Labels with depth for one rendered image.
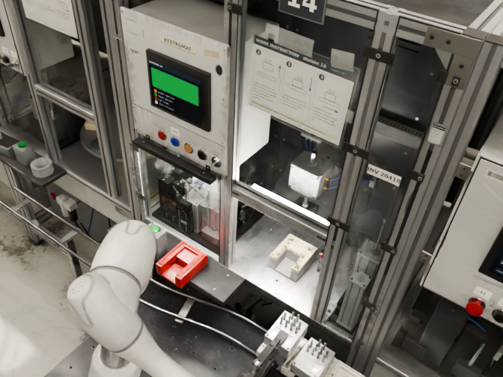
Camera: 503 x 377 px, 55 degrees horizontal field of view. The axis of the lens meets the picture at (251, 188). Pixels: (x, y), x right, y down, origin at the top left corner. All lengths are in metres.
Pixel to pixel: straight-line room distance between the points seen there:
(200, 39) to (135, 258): 0.63
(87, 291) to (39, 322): 1.93
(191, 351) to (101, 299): 0.92
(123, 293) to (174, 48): 0.74
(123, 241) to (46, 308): 1.90
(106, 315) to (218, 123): 0.68
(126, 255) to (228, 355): 0.90
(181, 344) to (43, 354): 1.09
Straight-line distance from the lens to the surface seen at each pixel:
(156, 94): 1.62
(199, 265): 1.90
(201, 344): 2.01
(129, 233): 1.26
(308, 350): 1.73
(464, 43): 1.09
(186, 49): 1.48
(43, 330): 3.01
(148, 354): 1.26
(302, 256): 1.91
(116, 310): 1.15
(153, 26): 1.54
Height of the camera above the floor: 2.40
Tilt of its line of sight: 41 degrees down
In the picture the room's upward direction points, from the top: 4 degrees clockwise
